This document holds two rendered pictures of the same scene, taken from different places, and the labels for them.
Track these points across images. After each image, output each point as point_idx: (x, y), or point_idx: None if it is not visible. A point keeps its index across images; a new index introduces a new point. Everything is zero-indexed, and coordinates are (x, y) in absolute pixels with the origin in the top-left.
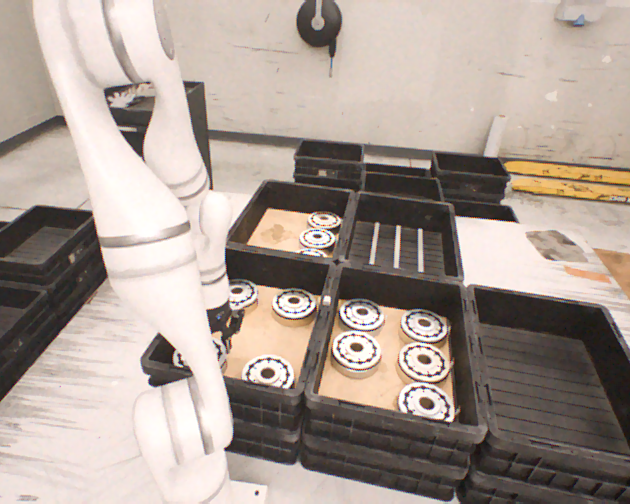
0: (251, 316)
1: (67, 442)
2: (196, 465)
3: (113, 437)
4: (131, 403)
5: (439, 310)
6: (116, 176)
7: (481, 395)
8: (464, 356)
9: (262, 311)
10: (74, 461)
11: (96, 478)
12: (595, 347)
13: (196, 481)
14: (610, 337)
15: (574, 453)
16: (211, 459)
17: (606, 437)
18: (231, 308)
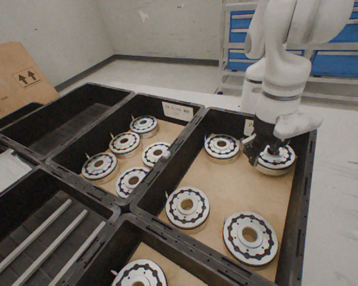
0: (231, 214)
1: (357, 188)
2: (257, 64)
3: (323, 186)
4: (324, 208)
5: None
6: None
7: (124, 101)
8: (107, 125)
9: (219, 218)
10: (340, 176)
11: (318, 165)
12: (28, 137)
13: (256, 62)
14: (24, 123)
15: (114, 87)
16: (252, 67)
17: (82, 116)
18: (252, 133)
